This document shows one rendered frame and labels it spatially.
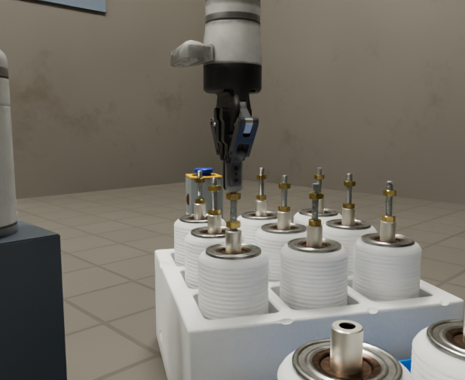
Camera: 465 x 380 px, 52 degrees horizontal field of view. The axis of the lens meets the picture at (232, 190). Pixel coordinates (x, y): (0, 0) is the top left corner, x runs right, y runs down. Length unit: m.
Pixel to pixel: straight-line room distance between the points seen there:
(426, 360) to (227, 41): 0.40
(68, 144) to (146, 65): 0.80
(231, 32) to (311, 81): 2.80
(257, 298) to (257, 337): 0.05
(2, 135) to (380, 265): 0.51
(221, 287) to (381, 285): 0.23
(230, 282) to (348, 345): 0.29
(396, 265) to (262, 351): 0.23
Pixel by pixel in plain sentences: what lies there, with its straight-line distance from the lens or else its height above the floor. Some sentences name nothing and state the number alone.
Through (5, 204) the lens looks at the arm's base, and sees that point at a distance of 0.57.
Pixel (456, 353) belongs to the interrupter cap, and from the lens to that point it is 0.40.
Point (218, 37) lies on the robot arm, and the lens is 0.60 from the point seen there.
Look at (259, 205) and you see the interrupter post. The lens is 0.89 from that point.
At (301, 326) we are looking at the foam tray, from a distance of 0.63.
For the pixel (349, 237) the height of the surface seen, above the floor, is 0.24.
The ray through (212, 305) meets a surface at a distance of 0.63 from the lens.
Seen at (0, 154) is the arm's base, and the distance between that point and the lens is 0.56.
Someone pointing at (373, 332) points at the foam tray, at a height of 0.15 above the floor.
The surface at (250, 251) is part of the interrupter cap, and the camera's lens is 0.64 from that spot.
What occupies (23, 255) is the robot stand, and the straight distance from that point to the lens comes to 0.55.
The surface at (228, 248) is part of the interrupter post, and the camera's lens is 0.63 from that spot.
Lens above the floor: 0.42
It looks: 8 degrees down
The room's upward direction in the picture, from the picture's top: straight up
